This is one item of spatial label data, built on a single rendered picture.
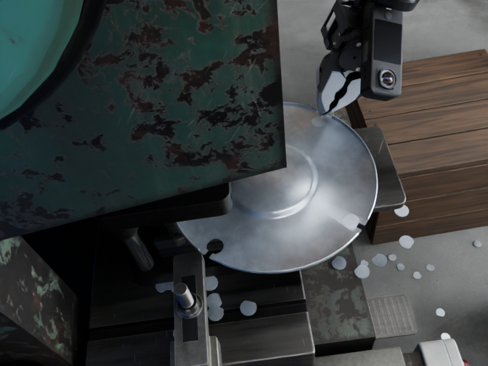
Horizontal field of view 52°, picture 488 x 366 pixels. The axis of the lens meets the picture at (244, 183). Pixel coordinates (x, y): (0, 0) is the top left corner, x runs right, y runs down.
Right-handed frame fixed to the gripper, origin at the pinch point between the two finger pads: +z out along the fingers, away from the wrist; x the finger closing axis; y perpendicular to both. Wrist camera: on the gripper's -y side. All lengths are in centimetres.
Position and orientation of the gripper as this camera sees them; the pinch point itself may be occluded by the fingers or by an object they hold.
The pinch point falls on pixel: (326, 111)
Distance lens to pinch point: 76.3
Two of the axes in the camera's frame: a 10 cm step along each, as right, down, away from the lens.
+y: -1.3, -8.0, 5.9
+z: -3.2, 6.0, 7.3
